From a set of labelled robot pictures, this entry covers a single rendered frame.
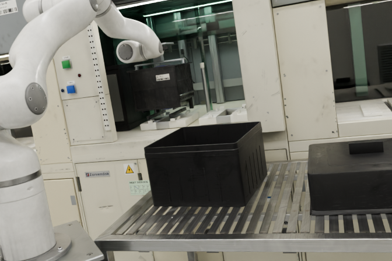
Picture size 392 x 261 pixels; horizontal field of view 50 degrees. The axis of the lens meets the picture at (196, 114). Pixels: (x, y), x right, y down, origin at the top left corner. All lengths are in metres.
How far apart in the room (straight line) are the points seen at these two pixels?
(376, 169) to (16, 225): 0.80
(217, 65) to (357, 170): 1.49
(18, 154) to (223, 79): 1.61
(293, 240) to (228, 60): 1.62
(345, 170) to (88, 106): 1.07
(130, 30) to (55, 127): 0.55
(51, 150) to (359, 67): 1.34
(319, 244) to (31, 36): 0.82
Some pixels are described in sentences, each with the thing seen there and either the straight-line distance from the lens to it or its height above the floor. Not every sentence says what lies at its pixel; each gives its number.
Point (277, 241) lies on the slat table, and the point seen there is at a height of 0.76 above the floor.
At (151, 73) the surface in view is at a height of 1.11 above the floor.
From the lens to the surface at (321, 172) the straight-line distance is 1.02.
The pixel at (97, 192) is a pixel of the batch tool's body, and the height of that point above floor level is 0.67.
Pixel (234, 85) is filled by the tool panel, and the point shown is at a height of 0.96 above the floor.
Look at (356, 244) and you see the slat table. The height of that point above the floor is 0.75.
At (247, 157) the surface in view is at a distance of 1.17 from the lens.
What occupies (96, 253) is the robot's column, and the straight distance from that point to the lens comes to 1.03.
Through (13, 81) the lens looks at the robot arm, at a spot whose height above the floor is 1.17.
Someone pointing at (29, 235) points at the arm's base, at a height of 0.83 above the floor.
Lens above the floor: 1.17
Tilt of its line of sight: 8 degrees down
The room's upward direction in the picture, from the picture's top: 8 degrees counter-clockwise
